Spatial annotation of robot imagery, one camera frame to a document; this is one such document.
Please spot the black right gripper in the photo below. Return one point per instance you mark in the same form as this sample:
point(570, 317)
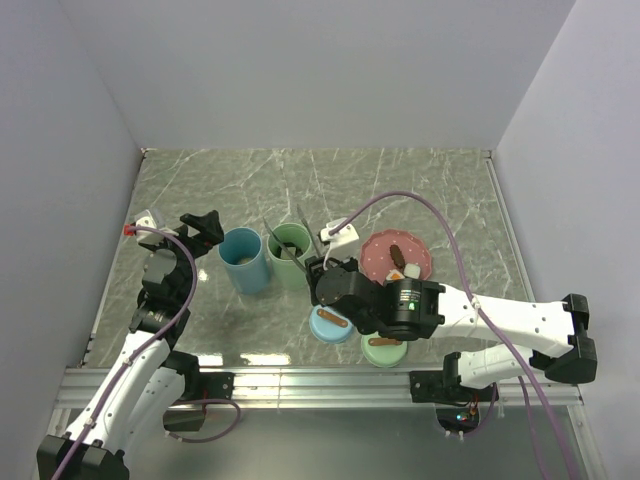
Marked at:
point(316, 265)

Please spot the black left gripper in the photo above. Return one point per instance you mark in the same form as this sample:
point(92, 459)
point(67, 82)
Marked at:
point(208, 227)

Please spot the yellow sushi roll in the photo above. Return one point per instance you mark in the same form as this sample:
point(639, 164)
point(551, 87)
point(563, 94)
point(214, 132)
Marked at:
point(287, 252)

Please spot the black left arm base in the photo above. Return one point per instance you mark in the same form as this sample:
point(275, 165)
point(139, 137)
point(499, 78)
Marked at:
point(209, 385)

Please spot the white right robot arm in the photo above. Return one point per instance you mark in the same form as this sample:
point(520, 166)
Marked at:
point(551, 338)

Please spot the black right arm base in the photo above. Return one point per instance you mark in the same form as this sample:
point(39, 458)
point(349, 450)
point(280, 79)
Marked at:
point(430, 387)

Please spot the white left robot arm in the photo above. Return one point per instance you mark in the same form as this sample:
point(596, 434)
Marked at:
point(149, 376)

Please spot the blue cylindrical lunch container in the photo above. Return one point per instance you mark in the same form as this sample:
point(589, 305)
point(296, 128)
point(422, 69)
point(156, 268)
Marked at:
point(243, 255)

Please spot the green cylindrical lunch container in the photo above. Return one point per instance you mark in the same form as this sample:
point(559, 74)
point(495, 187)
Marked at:
point(286, 271)

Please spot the pink dotted plate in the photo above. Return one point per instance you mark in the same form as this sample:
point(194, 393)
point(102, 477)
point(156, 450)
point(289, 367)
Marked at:
point(375, 261)

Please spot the orange centre sushi roll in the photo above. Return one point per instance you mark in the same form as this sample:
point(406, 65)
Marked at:
point(394, 275)

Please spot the white rice sushi piece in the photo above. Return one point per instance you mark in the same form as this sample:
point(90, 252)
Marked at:
point(412, 271)

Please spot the blue lid with handle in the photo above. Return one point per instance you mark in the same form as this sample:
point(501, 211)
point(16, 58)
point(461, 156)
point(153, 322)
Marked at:
point(329, 326)

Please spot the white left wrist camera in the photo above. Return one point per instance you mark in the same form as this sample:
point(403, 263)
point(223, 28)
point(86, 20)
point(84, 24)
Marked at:
point(146, 226)

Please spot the green lid with handle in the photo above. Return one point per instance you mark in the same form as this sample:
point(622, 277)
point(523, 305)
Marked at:
point(382, 352)

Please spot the aluminium table edge rail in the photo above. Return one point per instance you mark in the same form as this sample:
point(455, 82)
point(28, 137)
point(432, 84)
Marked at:
point(503, 287)

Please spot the aluminium front frame rail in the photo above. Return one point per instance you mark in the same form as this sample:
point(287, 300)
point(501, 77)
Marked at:
point(342, 387)

